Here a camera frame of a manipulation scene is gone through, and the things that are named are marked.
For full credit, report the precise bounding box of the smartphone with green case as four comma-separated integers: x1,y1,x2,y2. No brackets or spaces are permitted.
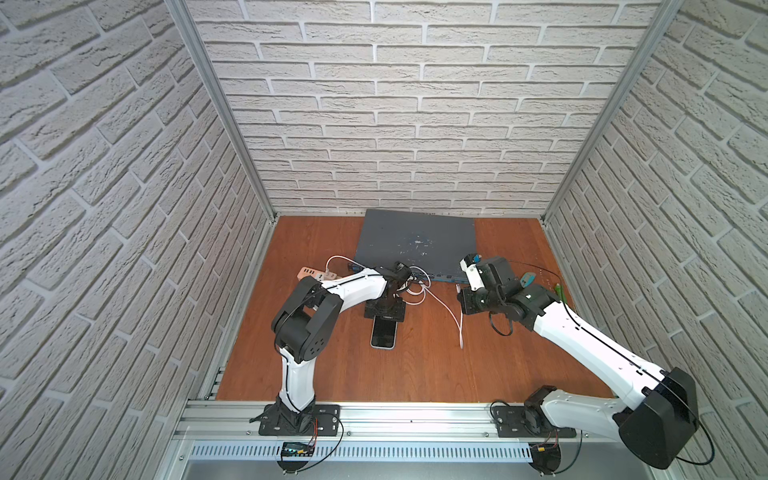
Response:
370,317,398,350

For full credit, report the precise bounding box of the white USB charging cable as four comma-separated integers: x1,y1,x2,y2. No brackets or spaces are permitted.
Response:
325,255,466,349

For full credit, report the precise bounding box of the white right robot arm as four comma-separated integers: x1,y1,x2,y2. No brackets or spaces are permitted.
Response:
457,254,701,469

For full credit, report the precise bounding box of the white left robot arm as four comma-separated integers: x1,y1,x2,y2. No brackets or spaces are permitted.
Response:
272,263,413,414

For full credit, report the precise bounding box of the pink power strip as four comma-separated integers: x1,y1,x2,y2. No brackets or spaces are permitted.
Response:
297,267,339,282

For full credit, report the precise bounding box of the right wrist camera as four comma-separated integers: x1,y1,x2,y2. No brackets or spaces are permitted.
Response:
460,253,484,291

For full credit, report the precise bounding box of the grey blue network switch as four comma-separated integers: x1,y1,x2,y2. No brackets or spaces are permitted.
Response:
354,209,478,283

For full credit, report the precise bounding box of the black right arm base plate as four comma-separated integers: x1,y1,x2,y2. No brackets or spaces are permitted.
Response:
489,385,577,439

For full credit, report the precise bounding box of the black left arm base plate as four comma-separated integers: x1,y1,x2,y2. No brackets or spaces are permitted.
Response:
249,401,341,437

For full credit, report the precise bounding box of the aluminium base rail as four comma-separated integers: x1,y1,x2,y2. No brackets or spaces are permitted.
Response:
156,401,627,479

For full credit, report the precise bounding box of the aluminium frame corner post right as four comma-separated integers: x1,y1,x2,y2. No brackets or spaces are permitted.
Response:
541,0,684,229

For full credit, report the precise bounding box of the aluminium frame corner post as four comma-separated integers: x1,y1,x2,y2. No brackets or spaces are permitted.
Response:
166,0,278,225
541,0,684,229

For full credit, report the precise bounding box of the aluminium frame corner post left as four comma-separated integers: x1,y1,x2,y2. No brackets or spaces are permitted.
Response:
166,0,278,225

